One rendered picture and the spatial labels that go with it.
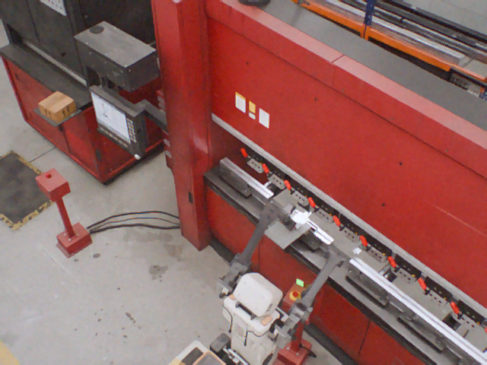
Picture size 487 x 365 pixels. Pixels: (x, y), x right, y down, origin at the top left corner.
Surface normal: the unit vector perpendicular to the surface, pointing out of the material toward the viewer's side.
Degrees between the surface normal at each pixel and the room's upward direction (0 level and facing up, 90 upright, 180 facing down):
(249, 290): 48
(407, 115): 90
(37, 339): 0
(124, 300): 0
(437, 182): 90
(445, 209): 90
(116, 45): 1
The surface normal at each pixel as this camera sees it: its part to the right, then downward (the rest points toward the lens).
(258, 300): -0.51, -0.07
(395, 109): -0.73, 0.50
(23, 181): 0.00, -0.69
